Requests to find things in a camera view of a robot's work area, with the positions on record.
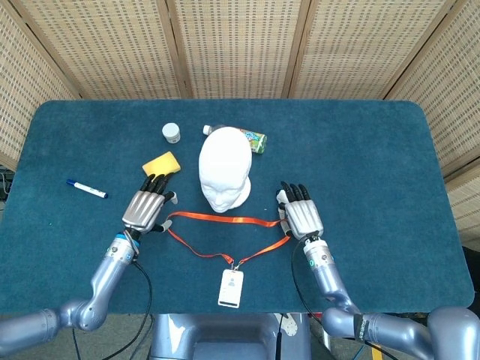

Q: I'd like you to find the white marker blue cap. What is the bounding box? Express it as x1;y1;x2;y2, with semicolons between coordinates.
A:
66;178;109;200

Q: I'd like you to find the yellow green sponge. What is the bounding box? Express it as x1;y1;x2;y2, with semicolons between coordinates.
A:
141;151;182;177

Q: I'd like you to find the white mannequin head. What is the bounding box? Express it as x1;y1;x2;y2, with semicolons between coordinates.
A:
198;126;252;214

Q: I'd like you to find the dark cable bundle beside table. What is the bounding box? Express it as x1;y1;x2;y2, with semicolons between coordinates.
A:
0;168;14;203

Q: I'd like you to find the plastic bottle colourful label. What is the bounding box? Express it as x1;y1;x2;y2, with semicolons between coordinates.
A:
202;124;268;155

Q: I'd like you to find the small white grey jar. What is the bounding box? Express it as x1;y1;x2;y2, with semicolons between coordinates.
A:
161;123;182;144

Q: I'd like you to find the blue table mat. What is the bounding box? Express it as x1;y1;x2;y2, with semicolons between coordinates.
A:
0;99;474;314

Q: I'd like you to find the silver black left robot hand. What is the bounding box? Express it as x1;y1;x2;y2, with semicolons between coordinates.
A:
121;173;177;234

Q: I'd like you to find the white badge card holder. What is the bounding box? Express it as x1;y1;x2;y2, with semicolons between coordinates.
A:
217;268;245;309

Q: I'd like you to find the woven wooden folding screen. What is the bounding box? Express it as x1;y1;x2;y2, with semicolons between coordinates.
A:
0;0;480;243

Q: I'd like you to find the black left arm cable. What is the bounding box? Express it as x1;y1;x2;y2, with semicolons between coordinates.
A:
52;230;155;360

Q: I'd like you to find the orange lanyard with badge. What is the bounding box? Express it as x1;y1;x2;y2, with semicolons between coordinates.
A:
166;211;292;271

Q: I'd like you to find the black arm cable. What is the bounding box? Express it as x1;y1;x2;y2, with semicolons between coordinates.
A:
291;239;395;360
52;230;155;360

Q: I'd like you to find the white perforated torso bracket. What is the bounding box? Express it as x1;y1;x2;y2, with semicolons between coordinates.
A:
280;313;300;339

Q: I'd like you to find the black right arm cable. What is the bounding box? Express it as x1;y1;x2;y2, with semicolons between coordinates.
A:
291;239;395;360

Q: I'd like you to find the silver blue robot torso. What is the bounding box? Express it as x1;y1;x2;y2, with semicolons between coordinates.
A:
149;313;312;360

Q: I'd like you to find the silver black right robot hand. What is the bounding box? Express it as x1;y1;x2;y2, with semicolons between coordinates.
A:
276;181;325;241

